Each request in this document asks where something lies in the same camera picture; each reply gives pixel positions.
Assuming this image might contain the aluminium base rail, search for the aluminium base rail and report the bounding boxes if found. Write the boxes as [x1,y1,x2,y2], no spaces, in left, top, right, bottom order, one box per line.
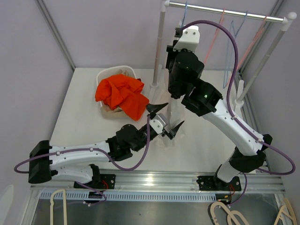
[30,168,282,202]

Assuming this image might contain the beige wooden hanger right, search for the beige wooden hanger right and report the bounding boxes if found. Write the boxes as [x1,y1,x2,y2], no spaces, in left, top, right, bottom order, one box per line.
[208,201,250,225]

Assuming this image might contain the beige wooden hanger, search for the beige wooden hanger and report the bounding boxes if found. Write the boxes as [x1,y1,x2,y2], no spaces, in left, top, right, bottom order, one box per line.
[208,201,250,225]
[50,189,68,225]

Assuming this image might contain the white t shirt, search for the white t shirt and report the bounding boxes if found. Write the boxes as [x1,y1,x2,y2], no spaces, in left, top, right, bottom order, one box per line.
[148,69,186,151]

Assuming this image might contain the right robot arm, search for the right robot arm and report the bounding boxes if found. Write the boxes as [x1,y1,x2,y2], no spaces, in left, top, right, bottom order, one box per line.
[165,45,272,190]

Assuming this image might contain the blue wire hanger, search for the blue wire hanger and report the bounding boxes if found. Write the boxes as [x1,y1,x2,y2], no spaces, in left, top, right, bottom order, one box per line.
[223,11,248,89]
[180,1,188,28]

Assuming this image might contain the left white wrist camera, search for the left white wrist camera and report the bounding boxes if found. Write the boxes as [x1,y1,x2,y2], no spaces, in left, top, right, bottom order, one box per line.
[150,113,169,134]

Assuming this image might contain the orange t shirt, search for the orange t shirt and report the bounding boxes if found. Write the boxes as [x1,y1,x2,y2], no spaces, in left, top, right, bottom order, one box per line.
[95,74,149,121]

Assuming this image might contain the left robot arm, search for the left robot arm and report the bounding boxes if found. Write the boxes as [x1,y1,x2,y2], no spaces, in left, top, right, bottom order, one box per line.
[28,104,183,188]

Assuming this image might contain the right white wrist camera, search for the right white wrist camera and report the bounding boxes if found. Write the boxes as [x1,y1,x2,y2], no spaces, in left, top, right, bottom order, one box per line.
[173,25,200,53]

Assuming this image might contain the beige wooden hanger left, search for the beige wooden hanger left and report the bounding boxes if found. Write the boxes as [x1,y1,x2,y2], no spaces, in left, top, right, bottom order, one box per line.
[50,189,68,225]

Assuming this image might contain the white plastic basket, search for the white plastic basket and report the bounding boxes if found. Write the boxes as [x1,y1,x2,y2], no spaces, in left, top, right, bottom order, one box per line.
[95,66,138,110]

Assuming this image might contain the pink wire hanger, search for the pink wire hanger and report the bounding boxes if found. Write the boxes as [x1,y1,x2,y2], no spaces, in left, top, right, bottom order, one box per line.
[204,8,225,64]
[237,15,267,69]

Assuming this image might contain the metal clothes rack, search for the metal clothes rack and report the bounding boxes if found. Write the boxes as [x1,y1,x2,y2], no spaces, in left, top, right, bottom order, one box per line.
[149,0,297,103]

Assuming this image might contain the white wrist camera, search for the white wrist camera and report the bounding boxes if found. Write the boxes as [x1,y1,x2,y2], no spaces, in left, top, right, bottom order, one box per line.
[173,25,200,53]
[150,113,169,134]

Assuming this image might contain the beige t shirt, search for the beige t shirt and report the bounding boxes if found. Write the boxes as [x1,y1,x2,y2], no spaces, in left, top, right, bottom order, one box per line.
[100,105,128,120]

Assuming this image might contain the beige wooden hanger corner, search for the beige wooden hanger corner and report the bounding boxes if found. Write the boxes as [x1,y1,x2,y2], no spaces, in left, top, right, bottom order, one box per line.
[274,197,297,225]

